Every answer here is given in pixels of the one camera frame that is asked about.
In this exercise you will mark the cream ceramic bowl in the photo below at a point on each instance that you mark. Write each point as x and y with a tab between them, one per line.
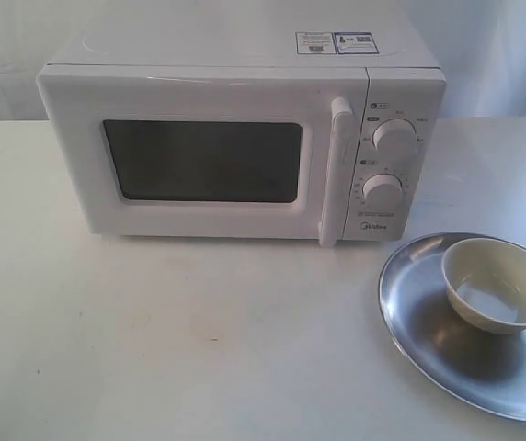
486	283

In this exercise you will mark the lower white control knob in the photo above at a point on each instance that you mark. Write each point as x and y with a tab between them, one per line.
383	191

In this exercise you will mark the white microwave door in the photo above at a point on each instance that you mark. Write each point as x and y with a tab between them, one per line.
204	152

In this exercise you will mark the white microwave oven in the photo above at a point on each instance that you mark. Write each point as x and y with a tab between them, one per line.
406	82

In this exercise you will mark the round steel plate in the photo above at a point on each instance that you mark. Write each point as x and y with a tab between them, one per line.
487	371

